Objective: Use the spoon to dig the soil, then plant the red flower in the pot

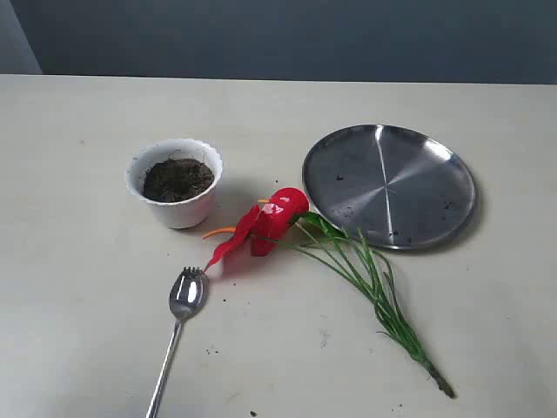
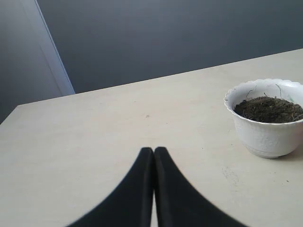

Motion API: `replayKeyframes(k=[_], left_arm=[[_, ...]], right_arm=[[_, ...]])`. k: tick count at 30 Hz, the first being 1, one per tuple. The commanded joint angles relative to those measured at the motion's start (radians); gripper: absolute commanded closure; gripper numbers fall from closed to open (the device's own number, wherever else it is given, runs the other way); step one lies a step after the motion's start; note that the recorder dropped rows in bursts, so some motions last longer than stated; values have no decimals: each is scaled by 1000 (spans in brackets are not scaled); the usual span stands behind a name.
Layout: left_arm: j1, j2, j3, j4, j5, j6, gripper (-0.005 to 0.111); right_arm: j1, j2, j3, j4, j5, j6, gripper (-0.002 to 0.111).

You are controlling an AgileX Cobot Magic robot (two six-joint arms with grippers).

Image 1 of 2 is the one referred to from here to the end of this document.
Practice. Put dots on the round stainless steel plate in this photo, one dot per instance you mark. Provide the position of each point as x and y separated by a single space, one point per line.
398 188

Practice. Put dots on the red artificial flower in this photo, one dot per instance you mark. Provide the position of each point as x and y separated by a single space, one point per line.
285 220

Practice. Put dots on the stainless steel spork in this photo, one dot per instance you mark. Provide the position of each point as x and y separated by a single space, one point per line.
186 299

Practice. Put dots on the white scalloped flower pot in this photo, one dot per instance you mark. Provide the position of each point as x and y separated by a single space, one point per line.
182 214

